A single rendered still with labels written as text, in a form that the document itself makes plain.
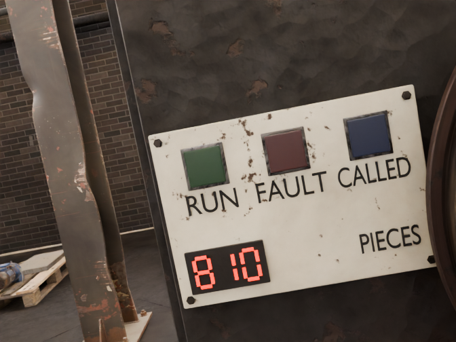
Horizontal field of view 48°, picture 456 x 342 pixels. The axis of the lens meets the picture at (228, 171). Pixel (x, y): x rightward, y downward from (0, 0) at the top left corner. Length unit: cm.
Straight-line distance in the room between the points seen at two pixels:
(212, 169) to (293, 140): 8
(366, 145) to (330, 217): 8
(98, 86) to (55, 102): 367
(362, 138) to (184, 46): 20
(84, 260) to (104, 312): 34
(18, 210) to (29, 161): 68
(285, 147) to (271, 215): 7
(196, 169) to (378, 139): 18
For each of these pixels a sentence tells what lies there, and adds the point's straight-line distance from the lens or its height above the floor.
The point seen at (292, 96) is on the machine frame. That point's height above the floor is 125.
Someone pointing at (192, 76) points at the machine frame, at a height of 129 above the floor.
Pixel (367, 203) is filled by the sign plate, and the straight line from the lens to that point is 51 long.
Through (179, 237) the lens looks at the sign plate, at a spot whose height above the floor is 113.
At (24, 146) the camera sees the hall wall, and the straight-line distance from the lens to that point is 713.
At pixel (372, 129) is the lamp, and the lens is 50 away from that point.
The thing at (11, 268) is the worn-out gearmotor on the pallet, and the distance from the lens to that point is 501.
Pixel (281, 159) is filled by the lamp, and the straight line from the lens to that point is 49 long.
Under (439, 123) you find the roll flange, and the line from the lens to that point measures 45.
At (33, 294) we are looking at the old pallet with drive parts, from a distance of 470.
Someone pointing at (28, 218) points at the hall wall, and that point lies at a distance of 725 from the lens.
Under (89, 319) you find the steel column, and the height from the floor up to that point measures 21.
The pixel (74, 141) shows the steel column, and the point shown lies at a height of 127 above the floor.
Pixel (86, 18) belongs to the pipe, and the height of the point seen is 271.
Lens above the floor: 124
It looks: 6 degrees down
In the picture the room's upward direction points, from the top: 11 degrees counter-clockwise
